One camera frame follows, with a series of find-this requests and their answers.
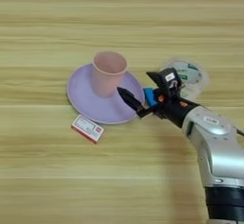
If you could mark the red and white small box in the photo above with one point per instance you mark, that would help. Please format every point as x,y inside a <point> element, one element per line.
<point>87,128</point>

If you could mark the pink plastic cup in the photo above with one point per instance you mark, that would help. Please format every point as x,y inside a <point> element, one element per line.
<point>108,75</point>

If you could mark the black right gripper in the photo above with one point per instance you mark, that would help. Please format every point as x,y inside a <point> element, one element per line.
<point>173,107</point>

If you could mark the clear tape roll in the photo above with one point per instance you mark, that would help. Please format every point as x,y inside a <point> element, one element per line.
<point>193,75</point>

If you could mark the purple round plate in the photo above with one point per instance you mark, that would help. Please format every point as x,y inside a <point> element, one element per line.
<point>95,107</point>

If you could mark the blue eraser block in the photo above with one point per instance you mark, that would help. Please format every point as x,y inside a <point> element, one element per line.
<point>149,97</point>

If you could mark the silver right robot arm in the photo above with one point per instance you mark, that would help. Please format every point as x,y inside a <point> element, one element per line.
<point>219,151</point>

